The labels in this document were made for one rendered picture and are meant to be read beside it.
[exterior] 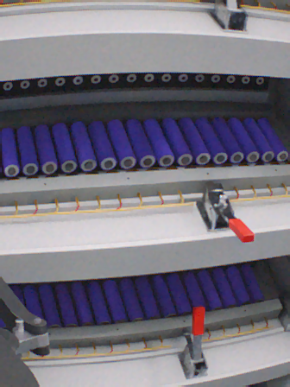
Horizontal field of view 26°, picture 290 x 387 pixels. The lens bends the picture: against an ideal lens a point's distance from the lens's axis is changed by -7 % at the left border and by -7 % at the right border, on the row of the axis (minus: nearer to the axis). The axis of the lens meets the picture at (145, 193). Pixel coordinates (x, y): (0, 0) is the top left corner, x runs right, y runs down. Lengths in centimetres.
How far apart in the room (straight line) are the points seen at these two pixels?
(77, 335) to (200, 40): 37
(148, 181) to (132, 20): 17
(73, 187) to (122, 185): 5
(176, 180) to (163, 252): 7
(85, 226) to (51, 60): 17
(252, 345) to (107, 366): 19
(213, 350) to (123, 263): 21
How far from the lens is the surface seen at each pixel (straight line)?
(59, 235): 61
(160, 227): 63
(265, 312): 81
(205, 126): 74
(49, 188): 62
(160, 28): 56
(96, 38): 54
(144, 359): 76
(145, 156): 68
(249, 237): 58
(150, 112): 73
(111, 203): 64
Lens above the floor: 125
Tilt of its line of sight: 23 degrees down
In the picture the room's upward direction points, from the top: 3 degrees clockwise
